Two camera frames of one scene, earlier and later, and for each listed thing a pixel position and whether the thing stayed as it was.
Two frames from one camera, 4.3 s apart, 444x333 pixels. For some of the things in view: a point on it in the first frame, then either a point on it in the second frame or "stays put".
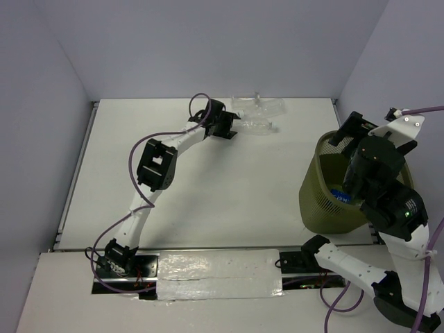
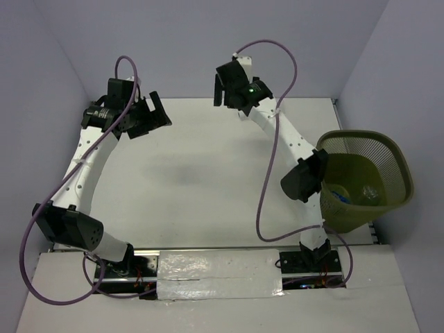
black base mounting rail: x=299 y=272 stays put
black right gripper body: x=351 y=125 → x=227 y=100
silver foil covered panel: x=231 y=274 stays put
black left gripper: x=229 y=119 → x=160 y=116
